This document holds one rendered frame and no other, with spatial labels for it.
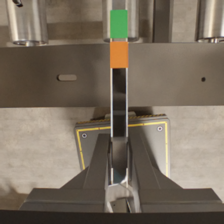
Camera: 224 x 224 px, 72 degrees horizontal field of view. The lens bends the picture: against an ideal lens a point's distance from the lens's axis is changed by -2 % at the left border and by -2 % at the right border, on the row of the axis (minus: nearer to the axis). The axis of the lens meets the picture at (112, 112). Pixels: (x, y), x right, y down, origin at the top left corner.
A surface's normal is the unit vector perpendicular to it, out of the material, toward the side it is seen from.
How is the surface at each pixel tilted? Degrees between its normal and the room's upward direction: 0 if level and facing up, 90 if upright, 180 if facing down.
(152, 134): 0
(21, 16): 14
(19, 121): 0
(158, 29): 0
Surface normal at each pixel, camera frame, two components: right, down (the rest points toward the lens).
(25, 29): 0.22, 0.25
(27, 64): -0.03, 0.25
